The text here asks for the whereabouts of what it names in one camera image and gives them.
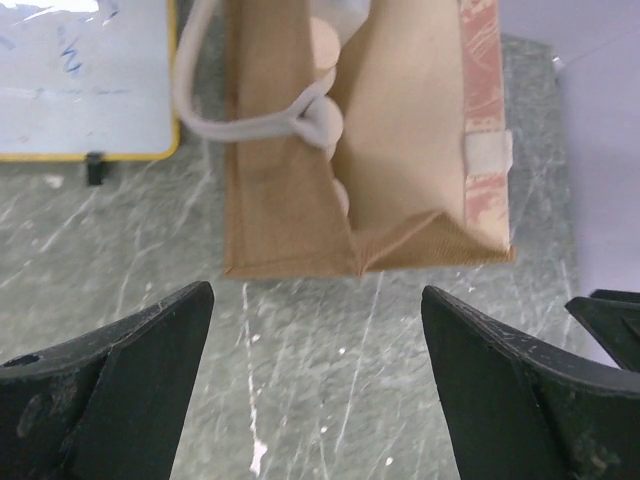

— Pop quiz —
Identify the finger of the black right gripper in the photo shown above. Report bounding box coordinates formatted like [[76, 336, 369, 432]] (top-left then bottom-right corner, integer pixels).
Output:
[[565, 289, 639, 371]]

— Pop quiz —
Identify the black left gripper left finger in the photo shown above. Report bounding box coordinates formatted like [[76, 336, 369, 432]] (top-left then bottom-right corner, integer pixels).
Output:
[[1, 281, 214, 479]]

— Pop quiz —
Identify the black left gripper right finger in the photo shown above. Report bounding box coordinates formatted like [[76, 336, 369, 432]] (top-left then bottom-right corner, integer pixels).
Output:
[[421, 286, 639, 479]]

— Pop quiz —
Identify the brown canvas tote bag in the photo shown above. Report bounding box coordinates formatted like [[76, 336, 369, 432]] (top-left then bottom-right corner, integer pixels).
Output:
[[172, 1, 514, 279]]

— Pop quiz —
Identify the yellow-framed whiteboard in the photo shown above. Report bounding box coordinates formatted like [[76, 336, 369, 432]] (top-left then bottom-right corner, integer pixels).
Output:
[[1, 0, 180, 162]]

